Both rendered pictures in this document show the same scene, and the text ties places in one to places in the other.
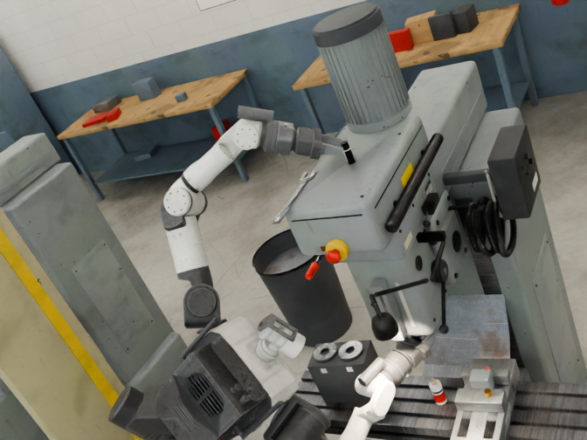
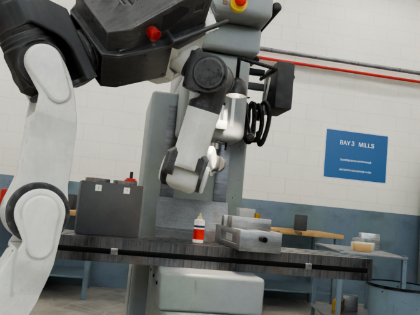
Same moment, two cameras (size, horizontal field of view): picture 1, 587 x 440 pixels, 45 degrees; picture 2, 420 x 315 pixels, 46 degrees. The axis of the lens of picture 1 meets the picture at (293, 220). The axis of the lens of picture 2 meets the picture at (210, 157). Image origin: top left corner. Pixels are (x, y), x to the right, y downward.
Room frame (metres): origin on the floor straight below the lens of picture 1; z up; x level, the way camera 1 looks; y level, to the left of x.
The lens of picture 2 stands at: (0.53, 1.16, 1.07)
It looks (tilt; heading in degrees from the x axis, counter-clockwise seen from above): 6 degrees up; 312
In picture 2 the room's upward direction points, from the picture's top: 5 degrees clockwise
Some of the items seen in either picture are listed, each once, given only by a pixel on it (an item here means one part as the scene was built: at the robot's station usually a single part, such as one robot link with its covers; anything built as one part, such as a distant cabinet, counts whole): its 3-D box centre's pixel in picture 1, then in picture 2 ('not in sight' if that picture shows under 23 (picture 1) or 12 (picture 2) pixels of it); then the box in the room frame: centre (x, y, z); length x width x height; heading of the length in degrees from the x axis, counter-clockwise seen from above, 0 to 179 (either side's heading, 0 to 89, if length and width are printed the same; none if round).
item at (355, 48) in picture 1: (362, 69); not in sight; (1.95, -0.37, 2.05); 0.20 x 0.20 x 0.32
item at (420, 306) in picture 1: (398, 278); (217, 100); (1.76, -0.22, 1.47); 0.21 x 0.19 x 0.32; 52
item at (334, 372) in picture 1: (347, 370); (109, 207); (2.00, 0.05, 1.03); 0.22 x 0.12 x 0.20; 59
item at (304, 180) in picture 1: (294, 195); not in sight; (1.70, -0.03, 1.89); 0.24 x 0.04 x 0.01; 143
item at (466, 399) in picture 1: (480, 400); (249, 223); (1.62, -0.30, 1.02); 0.15 x 0.06 x 0.04; 54
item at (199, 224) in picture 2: (437, 389); (199, 227); (1.77, -0.20, 0.98); 0.04 x 0.04 x 0.11
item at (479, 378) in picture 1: (481, 381); (245, 216); (1.66, -0.33, 1.04); 0.06 x 0.05 x 0.06; 54
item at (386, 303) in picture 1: (389, 309); (222, 100); (1.67, -0.14, 1.45); 0.04 x 0.04 x 0.21; 52
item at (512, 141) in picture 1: (516, 171); (279, 89); (1.78, -0.66, 1.62); 0.20 x 0.09 x 0.21; 142
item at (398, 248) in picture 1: (381, 214); (220, 49); (1.79, -0.24, 1.68); 0.34 x 0.24 x 0.10; 142
